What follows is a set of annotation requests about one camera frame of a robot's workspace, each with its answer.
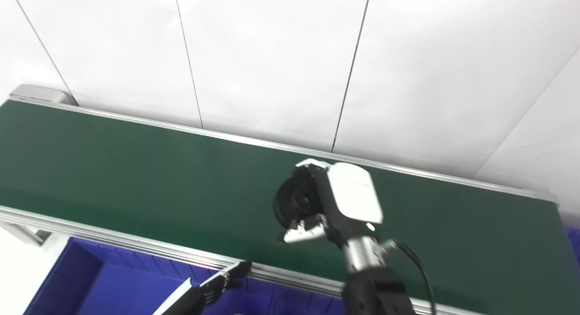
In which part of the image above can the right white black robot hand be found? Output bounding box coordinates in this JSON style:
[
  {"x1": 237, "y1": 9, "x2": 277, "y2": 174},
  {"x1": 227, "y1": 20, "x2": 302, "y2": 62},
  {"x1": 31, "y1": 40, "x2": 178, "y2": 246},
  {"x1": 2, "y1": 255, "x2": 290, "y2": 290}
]
[{"x1": 277, "y1": 158, "x2": 384, "y2": 250}]

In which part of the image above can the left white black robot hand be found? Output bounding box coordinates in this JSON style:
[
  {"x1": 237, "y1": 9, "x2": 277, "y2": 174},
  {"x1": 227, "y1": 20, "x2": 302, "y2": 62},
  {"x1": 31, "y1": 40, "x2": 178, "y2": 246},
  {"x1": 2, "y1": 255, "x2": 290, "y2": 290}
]
[{"x1": 152, "y1": 261, "x2": 253, "y2": 315}]

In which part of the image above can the black round flanged part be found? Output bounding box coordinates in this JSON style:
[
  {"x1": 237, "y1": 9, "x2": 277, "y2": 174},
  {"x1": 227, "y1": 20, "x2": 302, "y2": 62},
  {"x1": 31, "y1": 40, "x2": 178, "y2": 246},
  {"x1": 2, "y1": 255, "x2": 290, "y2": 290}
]
[{"x1": 273, "y1": 174, "x2": 325, "y2": 230}]

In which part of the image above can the green conveyor belt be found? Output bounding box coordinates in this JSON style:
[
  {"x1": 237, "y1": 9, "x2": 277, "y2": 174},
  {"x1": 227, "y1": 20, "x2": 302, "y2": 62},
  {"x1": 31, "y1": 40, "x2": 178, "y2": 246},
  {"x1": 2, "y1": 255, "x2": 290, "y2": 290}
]
[{"x1": 0, "y1": 84, "x2": 580, "y2": 315}]

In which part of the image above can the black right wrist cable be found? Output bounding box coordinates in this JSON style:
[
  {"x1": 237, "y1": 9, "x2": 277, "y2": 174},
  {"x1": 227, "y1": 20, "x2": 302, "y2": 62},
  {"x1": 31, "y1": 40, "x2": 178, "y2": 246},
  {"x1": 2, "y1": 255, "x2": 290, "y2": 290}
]
[{"x1": 382, "y1": 239, "x2": 438, "y2": 315}]

